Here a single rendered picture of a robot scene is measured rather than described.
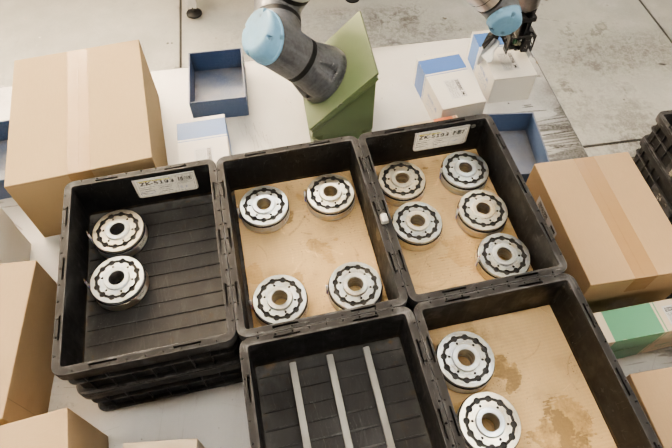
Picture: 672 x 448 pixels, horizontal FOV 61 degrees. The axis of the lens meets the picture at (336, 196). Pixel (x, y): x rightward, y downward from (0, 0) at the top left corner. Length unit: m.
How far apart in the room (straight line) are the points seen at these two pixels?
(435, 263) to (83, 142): 0.80
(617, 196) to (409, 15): 1.97
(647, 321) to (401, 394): 0.50
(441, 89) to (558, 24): 1.74
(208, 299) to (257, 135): 0.55
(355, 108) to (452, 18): 1.75
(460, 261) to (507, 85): 0.62
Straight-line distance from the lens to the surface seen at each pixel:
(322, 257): 1.15
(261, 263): 1.15
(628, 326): 1.23
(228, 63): 1.71
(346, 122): 1.43
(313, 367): 1.06
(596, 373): 1.10
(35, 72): 1.56
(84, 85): 1.48
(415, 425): 1.04
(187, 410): 1.21
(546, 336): 1.15
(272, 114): 1.58
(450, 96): 1.52
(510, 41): 1.55
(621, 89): 2.95
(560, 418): 1.10
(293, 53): 1.35
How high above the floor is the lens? 1.83
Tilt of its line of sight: 55 degrees down
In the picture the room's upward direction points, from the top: straight up
